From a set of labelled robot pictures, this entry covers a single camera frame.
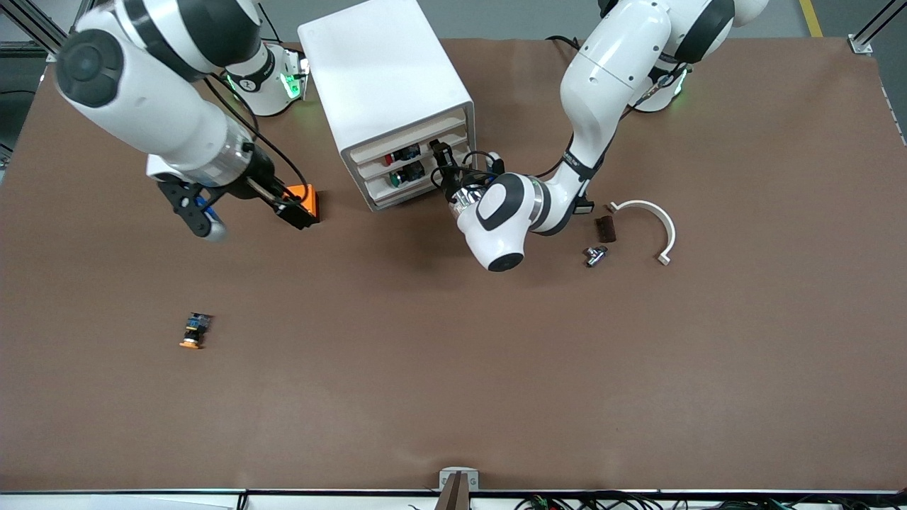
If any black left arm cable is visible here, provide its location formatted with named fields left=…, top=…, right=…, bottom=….
left=535, top=64, right=688, bottom=179

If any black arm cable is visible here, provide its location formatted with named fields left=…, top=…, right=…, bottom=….
left=535, top=64, right=688, bottom=179
left=202, top=71, right=310, bottom=206

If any white table edge rail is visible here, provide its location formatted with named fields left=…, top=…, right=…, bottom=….
left=0, top=489, right=907, bottom=510

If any black cable bundle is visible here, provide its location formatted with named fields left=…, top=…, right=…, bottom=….
left=407, top=492, right=907, bottom=510

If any white semicircular plastic clamp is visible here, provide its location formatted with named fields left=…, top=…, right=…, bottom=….
left=607, top=200, right=677, bottom=266

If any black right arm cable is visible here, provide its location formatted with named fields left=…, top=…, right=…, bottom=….
left=202, top=71, right=310, bottom=206

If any green push button switch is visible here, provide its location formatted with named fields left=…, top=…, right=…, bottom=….
left=388, top=161, right=427, bottom=187

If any orange box with hole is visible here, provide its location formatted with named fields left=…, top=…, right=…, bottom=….
left=282, top=183, right=321, bottom=225

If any grey metal table bracket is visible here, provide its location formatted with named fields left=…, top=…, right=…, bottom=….
left=439, top=467, right=480, bottom=510

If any yellow push button switch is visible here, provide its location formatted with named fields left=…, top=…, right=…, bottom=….
left=179, top=312, right=213, bottom=350

